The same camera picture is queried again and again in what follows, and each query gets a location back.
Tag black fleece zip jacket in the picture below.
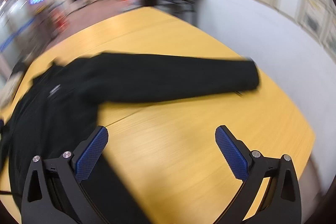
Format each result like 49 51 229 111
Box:
0 52 261 224

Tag folded beige and black garment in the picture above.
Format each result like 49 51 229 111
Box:
0 61 27 109

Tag red stacked boxes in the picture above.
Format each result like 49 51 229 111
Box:
51 8 69 32

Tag wooden side table black frame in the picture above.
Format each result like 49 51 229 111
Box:
136 0 206 27

